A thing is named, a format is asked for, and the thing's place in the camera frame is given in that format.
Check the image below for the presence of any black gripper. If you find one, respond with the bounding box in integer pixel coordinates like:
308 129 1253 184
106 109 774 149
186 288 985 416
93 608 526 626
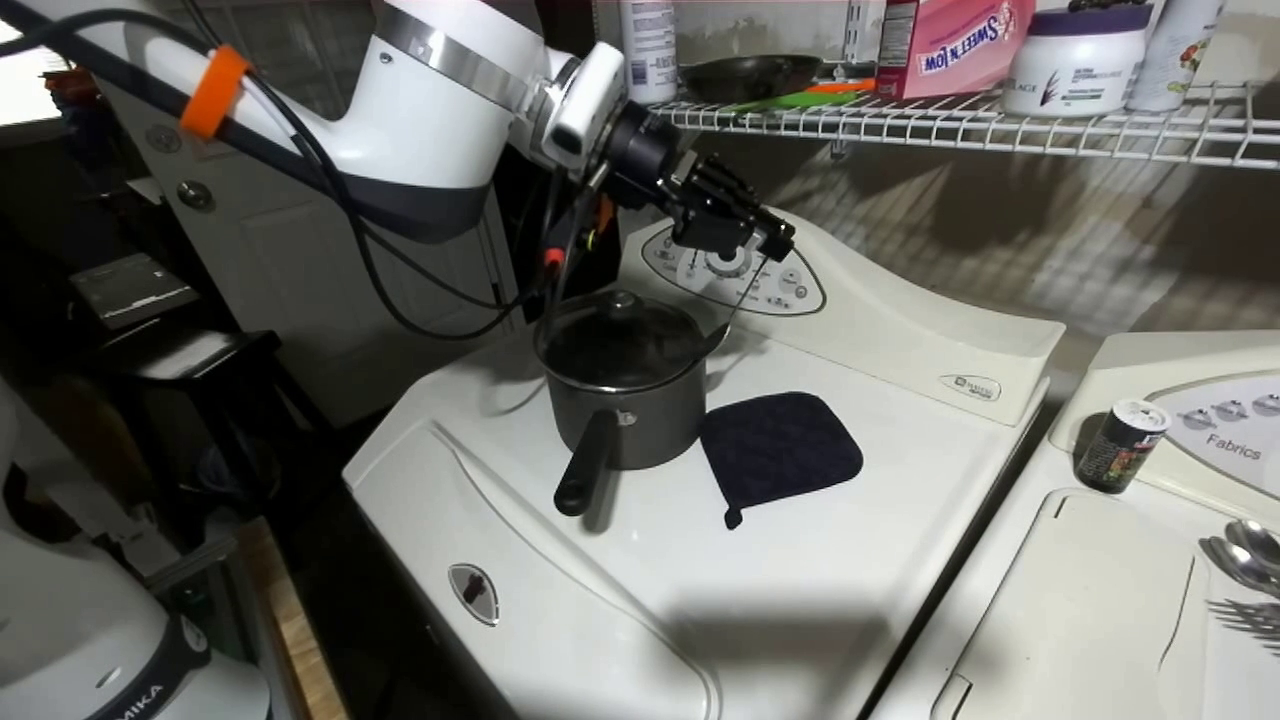
600 109 801 262

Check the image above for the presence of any round glass pot lid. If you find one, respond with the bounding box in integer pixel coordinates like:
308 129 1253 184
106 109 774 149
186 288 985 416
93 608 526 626
546 284 706 323

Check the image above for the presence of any dark blue pot holder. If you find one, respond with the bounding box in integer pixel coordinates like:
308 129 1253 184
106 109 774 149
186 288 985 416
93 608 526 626
696 386 866 534

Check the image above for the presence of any silver metal spoon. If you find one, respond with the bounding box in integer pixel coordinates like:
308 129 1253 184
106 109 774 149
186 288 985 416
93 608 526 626
1195 532 1280 596
1217 516 1280 573

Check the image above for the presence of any green plastic utensil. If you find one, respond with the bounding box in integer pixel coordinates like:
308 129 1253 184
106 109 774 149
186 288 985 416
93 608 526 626
764 84 834 114

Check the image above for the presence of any black frying pan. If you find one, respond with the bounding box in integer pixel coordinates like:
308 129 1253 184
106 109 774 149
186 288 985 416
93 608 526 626
677 51 826 109

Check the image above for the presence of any orange plastic utensil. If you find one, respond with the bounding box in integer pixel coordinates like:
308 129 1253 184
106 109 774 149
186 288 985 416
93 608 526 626
802 76 883 105

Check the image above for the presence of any tall white bottle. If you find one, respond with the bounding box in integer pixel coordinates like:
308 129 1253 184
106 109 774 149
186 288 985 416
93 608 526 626
615 0 679 109

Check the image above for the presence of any small white container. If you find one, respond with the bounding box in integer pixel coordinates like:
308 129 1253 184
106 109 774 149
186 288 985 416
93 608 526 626
840 0 892 71

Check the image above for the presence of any pink box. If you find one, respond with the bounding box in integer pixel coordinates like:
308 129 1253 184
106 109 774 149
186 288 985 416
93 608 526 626
875 0 1040 105

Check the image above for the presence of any white tub purple lid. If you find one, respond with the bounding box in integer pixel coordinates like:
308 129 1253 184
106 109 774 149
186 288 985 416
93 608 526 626
1000 0 1156 118

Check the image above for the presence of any white washing machine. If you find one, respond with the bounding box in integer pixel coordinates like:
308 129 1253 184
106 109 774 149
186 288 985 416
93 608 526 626
334 194 1071 720

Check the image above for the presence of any small dark can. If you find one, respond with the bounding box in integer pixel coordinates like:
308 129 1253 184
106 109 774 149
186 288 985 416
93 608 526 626
1071 395 1176 497

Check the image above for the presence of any white cylindrical bottle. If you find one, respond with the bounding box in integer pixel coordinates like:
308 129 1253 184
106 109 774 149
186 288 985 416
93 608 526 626
1128 0 1229 114

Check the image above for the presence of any white dryer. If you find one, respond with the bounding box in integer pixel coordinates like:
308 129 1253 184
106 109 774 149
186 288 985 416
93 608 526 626
864 323 1280 720

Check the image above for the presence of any wooden board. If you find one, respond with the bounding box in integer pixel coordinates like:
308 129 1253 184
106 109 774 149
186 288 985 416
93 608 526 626
237 516 350 720

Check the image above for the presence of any black equipment stand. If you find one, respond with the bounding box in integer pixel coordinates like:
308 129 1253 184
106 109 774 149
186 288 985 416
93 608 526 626
52 247 292 565

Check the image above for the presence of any silver metal fork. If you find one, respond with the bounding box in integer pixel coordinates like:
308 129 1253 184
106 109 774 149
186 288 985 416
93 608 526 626
1203 596 1280 650

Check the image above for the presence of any small orange wrist strap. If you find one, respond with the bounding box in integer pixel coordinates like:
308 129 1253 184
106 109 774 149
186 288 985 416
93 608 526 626
582 188 618 243

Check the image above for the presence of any dark grey pot with handle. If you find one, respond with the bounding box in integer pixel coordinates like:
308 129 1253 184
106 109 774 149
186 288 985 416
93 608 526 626
530 305 718 521

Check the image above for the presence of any white wire shelf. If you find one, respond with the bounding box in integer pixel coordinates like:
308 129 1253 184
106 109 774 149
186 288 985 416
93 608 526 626
654 80 1280 176

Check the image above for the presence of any wide orange arm strap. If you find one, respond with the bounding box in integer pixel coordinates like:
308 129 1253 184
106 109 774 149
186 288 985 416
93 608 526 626
177 40 256 145

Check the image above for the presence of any black cable bundle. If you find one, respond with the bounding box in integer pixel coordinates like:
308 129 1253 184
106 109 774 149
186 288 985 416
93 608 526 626
0 3 632 342

